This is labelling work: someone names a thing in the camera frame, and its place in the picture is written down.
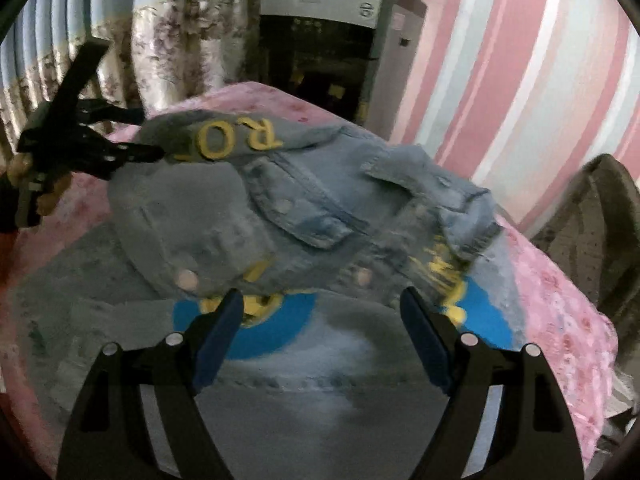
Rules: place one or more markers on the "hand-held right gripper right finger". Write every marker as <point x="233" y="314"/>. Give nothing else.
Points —
<point x="425" y="341"/>

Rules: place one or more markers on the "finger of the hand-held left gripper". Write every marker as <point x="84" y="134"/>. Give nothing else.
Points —
<point x="137" y="152"/>
<point x="115" y="112"/>

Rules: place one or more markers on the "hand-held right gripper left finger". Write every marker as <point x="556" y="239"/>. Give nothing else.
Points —
<point x="220" y="341"/>

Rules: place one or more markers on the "printed denim jacket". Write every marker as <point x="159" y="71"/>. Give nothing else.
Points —
<point x="300" y="200"/>

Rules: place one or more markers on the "person's left hand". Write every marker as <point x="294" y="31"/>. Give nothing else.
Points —
<point x="52" y="199"/>

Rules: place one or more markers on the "floral curtain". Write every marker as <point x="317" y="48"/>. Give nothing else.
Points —
<point x="175" y="35"/>

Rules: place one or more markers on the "pink floral bed sheet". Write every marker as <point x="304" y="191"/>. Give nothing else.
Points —
<point x="560" y="300"/>

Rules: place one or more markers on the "dark brown blanket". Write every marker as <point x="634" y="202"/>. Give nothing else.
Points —
<point x="600" y="220"/>

